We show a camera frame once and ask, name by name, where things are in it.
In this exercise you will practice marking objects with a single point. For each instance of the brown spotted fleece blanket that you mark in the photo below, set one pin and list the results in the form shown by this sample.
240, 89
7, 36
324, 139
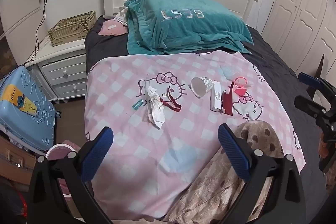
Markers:
260, 137

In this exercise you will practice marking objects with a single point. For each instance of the dark red packet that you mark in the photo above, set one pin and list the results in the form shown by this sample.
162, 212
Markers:
228, 103

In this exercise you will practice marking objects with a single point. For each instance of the white wardrobe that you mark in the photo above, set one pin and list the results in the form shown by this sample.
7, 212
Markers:
302, 11

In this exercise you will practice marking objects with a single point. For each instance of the dark grey bedsheet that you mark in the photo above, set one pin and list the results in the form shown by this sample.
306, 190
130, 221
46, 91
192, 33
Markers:
273, 61

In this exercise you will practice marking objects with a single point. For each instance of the pink bin liner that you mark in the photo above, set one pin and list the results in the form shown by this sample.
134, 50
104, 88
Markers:
59, 154

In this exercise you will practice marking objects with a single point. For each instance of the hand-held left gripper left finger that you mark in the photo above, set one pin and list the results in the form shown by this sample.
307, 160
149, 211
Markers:
97, 153

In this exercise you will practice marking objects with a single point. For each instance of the pink checked cartoon blanket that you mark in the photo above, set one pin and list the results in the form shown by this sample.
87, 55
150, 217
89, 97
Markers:
147, 134

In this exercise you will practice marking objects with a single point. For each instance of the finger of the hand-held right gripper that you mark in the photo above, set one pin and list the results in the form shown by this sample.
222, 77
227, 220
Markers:
307, 79
308, 106

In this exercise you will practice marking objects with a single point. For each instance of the white paper cup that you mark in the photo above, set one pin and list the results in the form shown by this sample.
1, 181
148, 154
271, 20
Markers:
200, 86

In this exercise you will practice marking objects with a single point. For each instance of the white tissue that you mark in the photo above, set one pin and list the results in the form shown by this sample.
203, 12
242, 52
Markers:
156, 108

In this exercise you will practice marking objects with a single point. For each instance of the dark red ribbon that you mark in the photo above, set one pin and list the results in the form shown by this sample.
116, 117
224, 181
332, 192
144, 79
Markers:
172, 103

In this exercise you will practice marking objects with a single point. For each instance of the white garment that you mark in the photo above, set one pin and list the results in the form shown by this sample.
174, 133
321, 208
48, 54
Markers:
121, 16

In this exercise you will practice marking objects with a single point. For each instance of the white trash bin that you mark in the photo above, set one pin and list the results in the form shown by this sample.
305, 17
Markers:
61, 146

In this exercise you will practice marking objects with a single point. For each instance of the beige folding crate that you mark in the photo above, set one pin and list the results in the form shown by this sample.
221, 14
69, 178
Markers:
71, 28

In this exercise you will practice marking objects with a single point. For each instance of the pink cushion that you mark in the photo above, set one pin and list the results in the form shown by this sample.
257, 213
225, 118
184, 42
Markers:
111, 28

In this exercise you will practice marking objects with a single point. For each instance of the light blue suitcase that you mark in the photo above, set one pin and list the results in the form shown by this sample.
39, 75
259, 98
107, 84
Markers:
23, 108

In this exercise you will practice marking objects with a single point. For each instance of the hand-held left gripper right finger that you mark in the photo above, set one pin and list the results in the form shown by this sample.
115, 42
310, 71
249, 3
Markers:
233, 153

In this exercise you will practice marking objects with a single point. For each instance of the teal pillow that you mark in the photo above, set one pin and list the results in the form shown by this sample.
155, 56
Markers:
183, 24

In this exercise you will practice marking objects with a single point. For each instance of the small green packet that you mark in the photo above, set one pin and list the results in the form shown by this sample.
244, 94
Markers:
137, 104

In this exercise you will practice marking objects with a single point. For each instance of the long white box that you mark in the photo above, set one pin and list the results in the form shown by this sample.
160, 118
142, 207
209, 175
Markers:
216, 96

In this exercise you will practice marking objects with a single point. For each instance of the white nightstand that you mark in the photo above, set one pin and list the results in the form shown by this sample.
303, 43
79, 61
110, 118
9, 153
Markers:
63, 66

